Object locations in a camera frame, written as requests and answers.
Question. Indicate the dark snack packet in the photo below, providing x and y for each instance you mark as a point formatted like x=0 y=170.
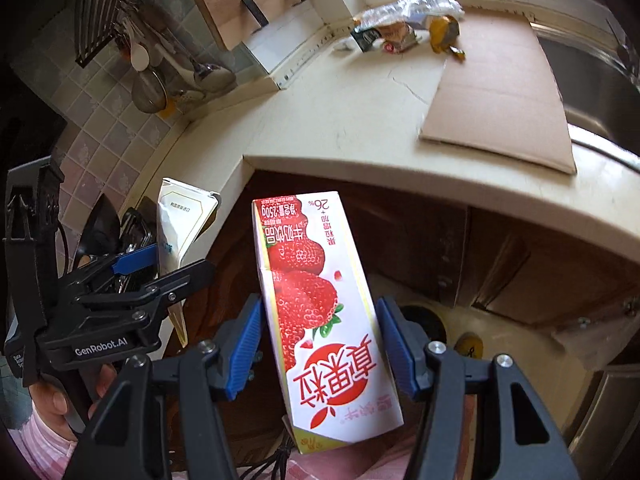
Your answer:
x=365 y=37

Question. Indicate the black wok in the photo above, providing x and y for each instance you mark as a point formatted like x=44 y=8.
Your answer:
x=100 y=225

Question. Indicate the yellow crumpled wrapper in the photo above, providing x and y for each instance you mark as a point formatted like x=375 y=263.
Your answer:
x=442 y=32

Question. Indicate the perforated metal edge strip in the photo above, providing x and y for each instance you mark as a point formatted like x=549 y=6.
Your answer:
x=295 y=67

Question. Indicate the brown cardboard sheet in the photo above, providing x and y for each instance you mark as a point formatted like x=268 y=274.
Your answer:
x=500 y=95

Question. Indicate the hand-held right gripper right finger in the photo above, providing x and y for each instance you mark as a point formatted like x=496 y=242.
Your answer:
x=400 y=355

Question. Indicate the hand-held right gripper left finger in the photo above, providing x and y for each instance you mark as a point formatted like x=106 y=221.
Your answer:
x=245 y=350

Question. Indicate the person's left hand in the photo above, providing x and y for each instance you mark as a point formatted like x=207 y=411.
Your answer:
x=50 y=402

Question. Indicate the metal utensil rail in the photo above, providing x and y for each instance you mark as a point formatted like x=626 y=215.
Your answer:
x=100 y=20

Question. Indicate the person's left forearm pink sleeve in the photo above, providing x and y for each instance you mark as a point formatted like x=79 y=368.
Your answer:
x=35 y=455

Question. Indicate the grey metal panel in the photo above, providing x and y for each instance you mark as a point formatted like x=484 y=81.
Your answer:
x=610 y=410

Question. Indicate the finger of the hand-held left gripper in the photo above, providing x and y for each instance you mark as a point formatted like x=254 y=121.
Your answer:
x=190 y=275
x=135 y=259

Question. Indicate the brown and white snack packet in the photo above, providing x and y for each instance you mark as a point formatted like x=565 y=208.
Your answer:
x=400 y=35

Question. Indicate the metal skimmer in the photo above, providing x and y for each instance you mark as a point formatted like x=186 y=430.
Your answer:
x=149 y=92

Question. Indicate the strawberry print milk carton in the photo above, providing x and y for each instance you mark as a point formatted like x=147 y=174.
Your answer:
x=310 y=310

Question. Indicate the white rice paddle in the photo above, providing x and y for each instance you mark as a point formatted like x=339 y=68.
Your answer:
x=141 y=57

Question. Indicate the stainless steel sink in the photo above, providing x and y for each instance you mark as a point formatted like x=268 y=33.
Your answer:
x=600 y=95

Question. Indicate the crushed clear plastic bottle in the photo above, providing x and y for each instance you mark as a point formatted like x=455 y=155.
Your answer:
x=415 y=7

